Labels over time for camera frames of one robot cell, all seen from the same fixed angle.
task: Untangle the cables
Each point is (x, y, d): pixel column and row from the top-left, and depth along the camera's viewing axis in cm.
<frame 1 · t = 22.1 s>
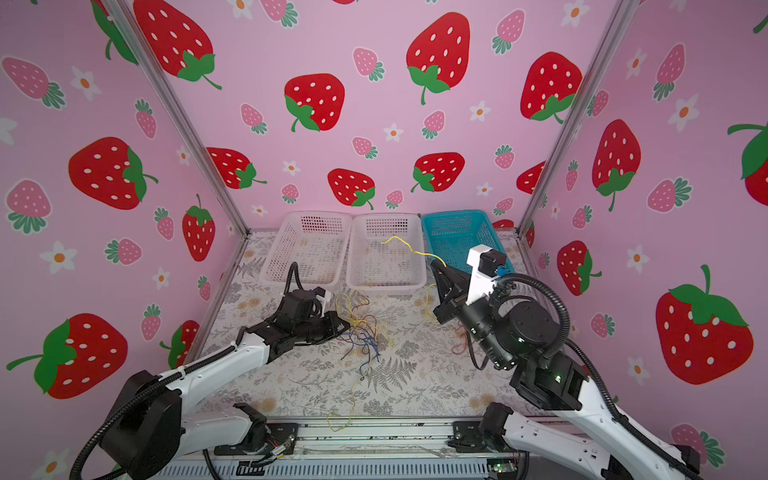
left hand: (351, 323, 83), fingers closed
right hand: (429, 263, 52), fingers closed
teal plastic basket: (451, 235, 121), on the table
middle white plastic basket: (387, 254, 115), on the table
left white plastic basket: (319, 242, 119), on the table

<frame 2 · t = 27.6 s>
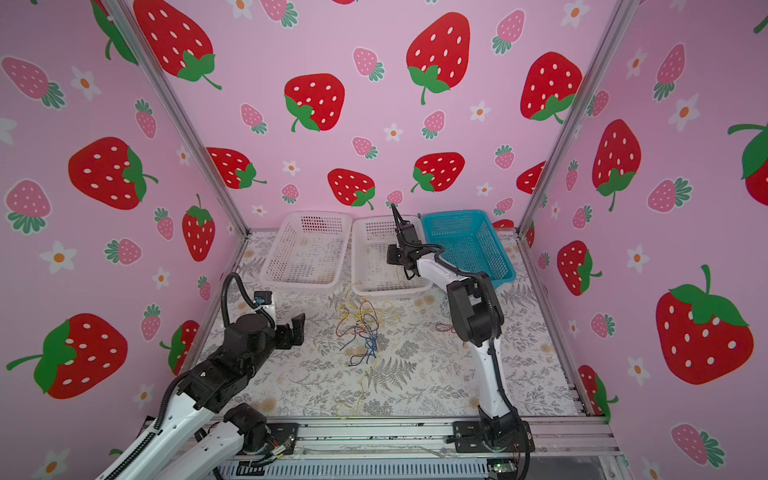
left hand: (287, 314, 76), fingers open
right hand: (391, 250, 104), fingers open
the named things where they were.

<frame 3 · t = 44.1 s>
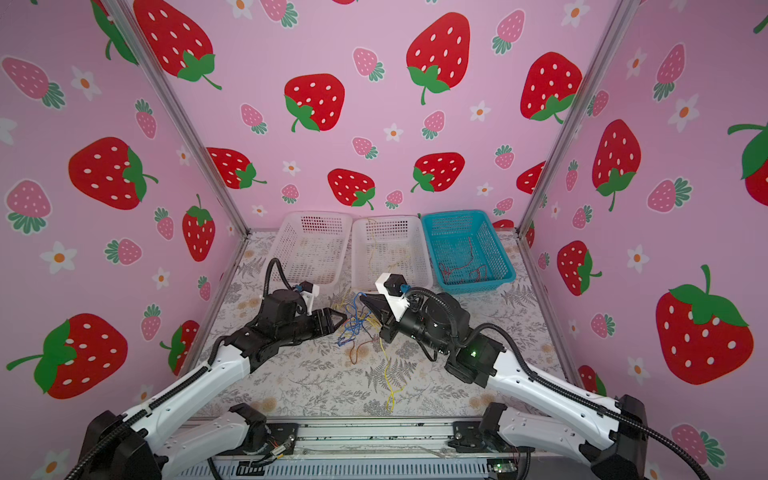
left hand: (340, 318, 79), fingers open
right hand: (360, 296, 60), fingers closed
the named things where they were.

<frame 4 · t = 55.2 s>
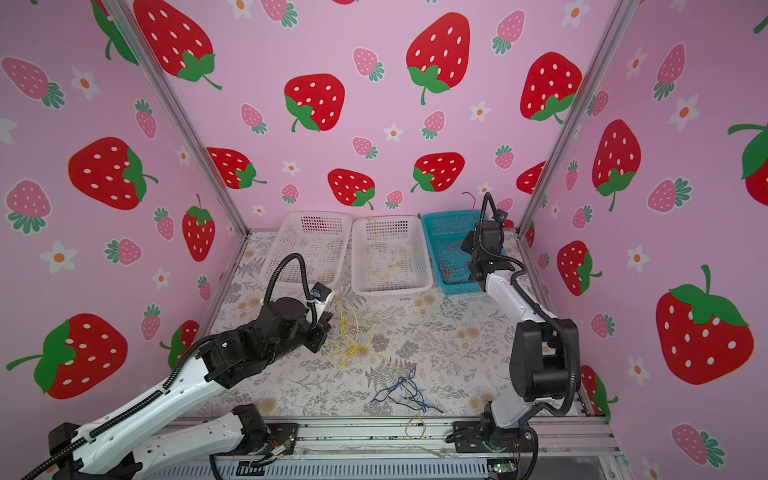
left hand: (330, 314, 71), fingers closed
right hand: (478, 232, 90), fingers closed
the named things where they were.

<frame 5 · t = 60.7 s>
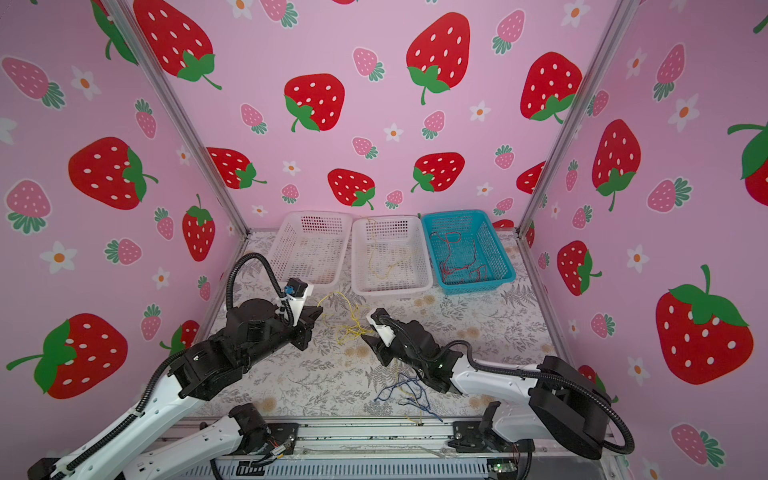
left hand: (320, 308, 68), fingers closed
right hand: (364, 330, 77), fingers open
the named things where they were.

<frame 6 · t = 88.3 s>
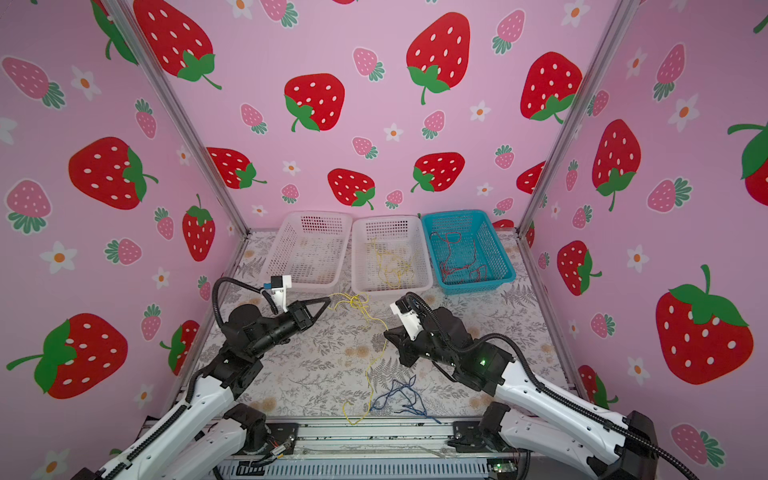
left hand: (327, 301, 70), fingers closed
right hand: (383, 334, 70), fingers closed
the named things where they were.

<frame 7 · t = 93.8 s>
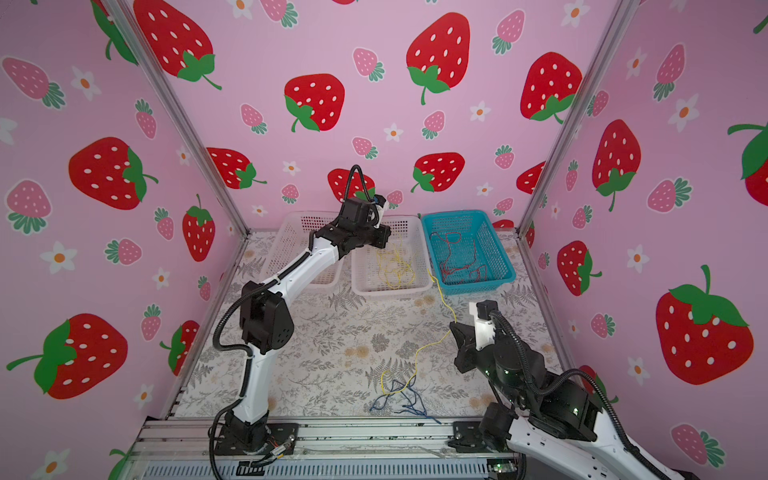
left hand: (391, 229, 92), fingers closed
right hand: (448, 325, 64), fingers closed
the named things where they were.

